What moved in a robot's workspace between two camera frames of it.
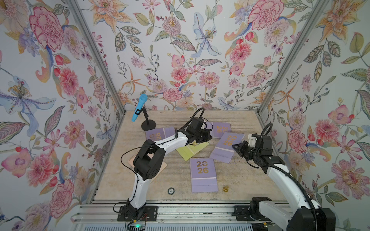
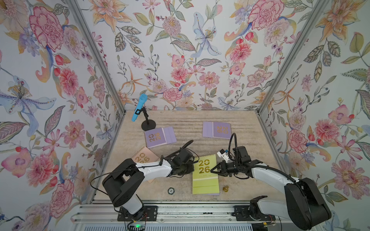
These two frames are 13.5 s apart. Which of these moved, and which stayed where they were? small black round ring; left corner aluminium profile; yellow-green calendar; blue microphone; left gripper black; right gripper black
Moved: left gripper black; yellow-green calendar; right gripper black
Stayed: left corner aluminium profile; small black round ring; blue microphone
